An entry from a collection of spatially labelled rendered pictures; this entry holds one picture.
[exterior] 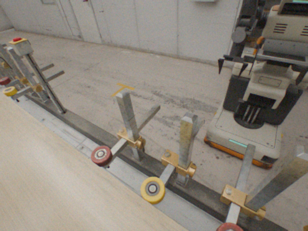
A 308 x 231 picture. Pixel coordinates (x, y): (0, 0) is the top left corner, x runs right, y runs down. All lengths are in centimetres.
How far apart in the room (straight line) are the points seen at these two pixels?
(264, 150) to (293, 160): 117
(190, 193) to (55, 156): 59
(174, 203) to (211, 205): 17
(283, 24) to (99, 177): 114
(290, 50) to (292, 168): 81
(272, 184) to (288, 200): 127
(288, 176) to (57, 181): 69
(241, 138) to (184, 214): 96
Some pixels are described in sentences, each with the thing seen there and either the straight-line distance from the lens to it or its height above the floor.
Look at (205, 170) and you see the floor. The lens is 162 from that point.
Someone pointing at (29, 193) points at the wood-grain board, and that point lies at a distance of 72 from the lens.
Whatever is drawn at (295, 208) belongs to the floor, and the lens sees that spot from 177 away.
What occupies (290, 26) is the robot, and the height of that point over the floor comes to 117.
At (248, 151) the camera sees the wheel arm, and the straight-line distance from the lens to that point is 78.
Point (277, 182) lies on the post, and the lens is 49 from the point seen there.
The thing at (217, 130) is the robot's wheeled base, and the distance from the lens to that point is 156.
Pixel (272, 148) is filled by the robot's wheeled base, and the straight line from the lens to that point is 161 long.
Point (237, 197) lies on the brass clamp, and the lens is 65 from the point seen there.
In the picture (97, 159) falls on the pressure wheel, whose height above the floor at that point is 91.
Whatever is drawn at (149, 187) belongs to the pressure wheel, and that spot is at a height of 90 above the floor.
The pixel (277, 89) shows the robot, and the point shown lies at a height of 81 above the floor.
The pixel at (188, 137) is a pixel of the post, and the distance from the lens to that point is 46.
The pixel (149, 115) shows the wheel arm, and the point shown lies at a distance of 81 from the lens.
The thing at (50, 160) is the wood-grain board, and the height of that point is 90.
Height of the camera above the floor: 141
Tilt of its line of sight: 43 degrees down
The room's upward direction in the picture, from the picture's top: 6 degrees counter-clockwise
